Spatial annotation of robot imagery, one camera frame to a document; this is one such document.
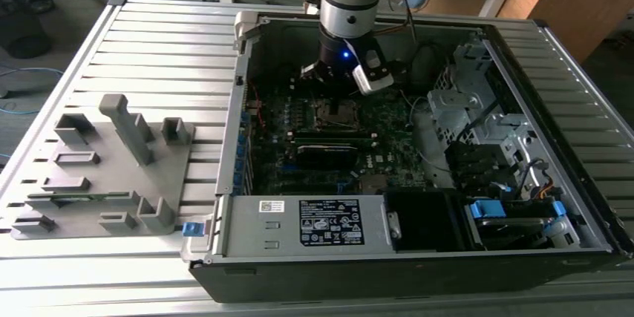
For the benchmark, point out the silver CPU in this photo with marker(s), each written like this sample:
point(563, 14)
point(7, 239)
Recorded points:
point(329, 118)

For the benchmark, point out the black RAM slot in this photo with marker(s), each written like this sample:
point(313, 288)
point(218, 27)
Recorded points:
point(328, 132)
point(328, 141)

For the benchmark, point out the black graphics card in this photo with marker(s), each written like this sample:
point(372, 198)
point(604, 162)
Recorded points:
point(328, 157)

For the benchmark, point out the green motherboard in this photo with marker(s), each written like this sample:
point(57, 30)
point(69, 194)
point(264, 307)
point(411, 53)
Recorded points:
point(397, 146)

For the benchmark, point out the silver metal drive cage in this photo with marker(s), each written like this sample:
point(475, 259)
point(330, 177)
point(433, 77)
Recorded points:
point(448, 99)

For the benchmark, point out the grey chipset heatsink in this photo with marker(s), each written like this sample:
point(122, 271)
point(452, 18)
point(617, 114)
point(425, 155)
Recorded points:
point(374, 184)

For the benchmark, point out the black plastic disk bay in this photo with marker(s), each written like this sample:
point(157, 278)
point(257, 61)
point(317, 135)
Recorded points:
point(471, 161)

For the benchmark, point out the grey power supply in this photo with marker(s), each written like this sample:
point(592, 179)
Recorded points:
point(248, 220)

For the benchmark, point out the grey parts rack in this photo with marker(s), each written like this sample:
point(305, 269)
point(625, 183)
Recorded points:
point(164, 179)

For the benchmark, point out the hard disk in blue carrier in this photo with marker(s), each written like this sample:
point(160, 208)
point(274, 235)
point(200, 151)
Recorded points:
point(488, 210)

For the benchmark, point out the blue case latch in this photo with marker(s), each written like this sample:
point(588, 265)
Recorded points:
point(193, 229)

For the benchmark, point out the black PC case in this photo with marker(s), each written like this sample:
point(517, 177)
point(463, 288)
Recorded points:
point(346, 280)

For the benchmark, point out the green RAM stick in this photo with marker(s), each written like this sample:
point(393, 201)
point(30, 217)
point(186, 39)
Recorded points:
point(106, 195)

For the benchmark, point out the black round bin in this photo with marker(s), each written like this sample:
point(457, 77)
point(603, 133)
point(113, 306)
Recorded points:
point(27, 40)

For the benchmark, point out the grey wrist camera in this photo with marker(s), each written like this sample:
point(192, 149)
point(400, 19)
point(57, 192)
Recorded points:
point(309, 72)

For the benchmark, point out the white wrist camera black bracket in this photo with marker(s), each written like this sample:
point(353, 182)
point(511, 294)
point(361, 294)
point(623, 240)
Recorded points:
point(374, 79)

